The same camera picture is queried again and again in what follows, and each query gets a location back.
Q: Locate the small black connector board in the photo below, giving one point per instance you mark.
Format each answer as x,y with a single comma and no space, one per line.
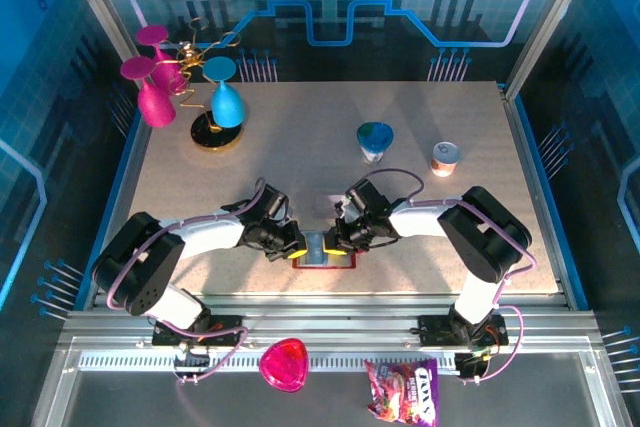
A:
472,364
192,359

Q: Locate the aluminium frame cross rail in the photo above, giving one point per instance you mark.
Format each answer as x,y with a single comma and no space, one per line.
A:
325,319

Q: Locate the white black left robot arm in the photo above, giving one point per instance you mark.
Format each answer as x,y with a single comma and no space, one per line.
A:
210,237

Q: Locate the small pull-tab tin can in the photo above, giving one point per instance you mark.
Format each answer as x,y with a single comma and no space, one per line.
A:
445,164

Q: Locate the blue wine glass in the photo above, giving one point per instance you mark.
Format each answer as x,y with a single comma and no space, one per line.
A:
227,107

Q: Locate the blue credit card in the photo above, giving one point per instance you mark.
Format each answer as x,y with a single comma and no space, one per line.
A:
315,247

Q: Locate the aluminium table side rail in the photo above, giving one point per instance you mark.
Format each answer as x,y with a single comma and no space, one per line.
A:
136,157
529,172

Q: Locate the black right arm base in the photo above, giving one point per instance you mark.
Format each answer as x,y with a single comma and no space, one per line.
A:
435,332

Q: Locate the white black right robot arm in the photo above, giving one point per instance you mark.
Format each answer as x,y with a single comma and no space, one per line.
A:
420,222

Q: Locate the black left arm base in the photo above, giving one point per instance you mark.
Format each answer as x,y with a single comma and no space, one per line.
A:
227,334

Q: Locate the aluminium frame post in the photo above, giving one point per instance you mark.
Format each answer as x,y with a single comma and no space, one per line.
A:
550,17
100,2

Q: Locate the purple snack bag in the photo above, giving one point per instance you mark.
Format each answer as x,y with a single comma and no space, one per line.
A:
402,392

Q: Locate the pink wine glass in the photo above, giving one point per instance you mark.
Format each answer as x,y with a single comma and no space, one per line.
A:
152,35
156,107

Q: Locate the pink heart-shaped bowl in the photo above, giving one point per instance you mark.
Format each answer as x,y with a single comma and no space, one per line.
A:
283,364

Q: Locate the blue heart-shaped cup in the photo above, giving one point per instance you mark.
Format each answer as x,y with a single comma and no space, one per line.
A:
375,137

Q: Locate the red card holder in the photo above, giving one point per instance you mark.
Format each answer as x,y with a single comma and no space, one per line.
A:
347,261

